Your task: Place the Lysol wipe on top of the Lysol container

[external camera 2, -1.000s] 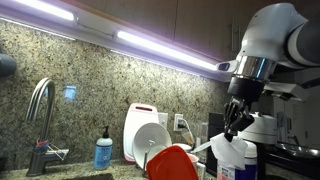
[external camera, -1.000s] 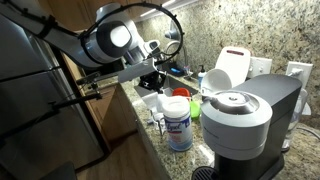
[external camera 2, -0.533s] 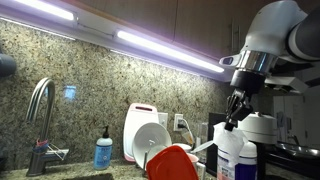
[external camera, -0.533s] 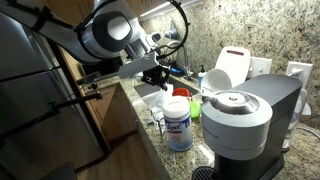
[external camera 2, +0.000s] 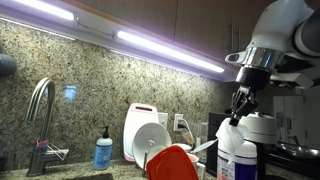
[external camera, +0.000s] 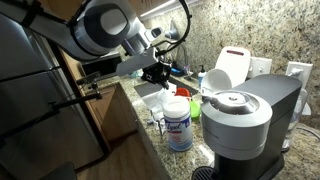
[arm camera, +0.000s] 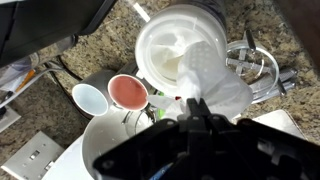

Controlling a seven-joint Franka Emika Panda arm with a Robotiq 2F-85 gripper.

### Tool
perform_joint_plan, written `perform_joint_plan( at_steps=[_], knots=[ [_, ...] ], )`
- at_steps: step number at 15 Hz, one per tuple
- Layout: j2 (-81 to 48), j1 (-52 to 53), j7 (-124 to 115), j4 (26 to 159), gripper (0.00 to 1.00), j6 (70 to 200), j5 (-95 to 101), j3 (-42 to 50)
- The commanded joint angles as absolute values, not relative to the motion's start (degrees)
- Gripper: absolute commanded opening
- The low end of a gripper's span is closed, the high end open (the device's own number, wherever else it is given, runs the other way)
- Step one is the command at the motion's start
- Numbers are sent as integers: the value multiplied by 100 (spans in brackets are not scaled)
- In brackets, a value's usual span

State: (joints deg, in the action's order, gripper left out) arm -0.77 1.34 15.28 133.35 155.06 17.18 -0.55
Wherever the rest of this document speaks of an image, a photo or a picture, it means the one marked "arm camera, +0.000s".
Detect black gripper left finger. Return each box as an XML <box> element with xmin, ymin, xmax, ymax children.
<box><xmin>93</xmin><ymin>98</ymin><xmax>200</xmax><ymax>180</ymax></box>

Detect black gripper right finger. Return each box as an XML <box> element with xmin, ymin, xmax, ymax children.
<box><xmin>198</xmin><ymin>98</ymin><xmax>320</xmax><ymax>180</ymax></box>

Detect white Lysol wipe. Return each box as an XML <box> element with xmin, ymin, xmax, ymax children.
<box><xmin>146</xmin><ymin>41</ymin><xmax>254</xmax><ymax>120</ymax></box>

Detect Lysol wipes container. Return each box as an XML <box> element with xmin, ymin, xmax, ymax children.
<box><xmin>134</xmin><ymin>3</ymin><xmax>230</xmax><ymax>98</ymax></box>

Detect glass dish with metal clamp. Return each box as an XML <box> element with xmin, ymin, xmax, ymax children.
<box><xmin>121</xmin><ymin>105</ymin><xmax>158</xmax><ymax>135</ymax></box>

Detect bright green plastic item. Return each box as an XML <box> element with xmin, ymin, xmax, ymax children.
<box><xmin>156</xmin><ymin>91</ymin><xmax>166</xmax><ymax>120</ymax></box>

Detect white ceramic bowl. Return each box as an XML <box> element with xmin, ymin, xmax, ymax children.
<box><xmin>81</xmin><ymin>108</ymin><xmax>158</xmax><ymax>180</ymax></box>

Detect mug with red interior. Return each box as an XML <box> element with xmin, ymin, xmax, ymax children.
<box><xmin>107</xmin><ymin>73</ymin><xmax>150</xmax><ymax>112</ymax></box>

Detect metal scissor tongs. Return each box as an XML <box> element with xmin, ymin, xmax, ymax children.
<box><xmin>226</xmin><ymin>29</ymin><xmax>298</xmax><ymax>105</ymax></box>

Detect mug with white interior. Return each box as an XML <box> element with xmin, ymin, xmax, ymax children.
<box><xmin>71</xmin><ymin>69</ymin><xmax>117</xmax><ymax>117</ymax></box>

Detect large clear glass bowl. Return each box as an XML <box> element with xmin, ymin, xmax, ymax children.
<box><xmin>226</xmin><ymin>39</ymin><xmax>281</xmax><ymax>105</ymax></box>

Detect grey and black coffee machine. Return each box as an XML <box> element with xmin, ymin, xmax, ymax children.
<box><xmin>0</xmin><ymin>0</ymin><xmax>118</xmax><ymax>96</ymax></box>

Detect black power cord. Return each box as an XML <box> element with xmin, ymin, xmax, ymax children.
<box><xmin>46</xmin><ymin>55</ymin><xmax>88</xmax><ymax>118</ymax></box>

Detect white wall plate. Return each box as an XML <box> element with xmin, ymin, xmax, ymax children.
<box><xmin>1</xmin><ymin>130</ymin><xmax>65</xmax><ymax>180</ymax></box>

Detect white power cord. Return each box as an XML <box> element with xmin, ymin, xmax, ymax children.
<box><xmin>0</xmin><ymin>66</ymin><xmax>65</xmax><ymax>108</ymax></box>

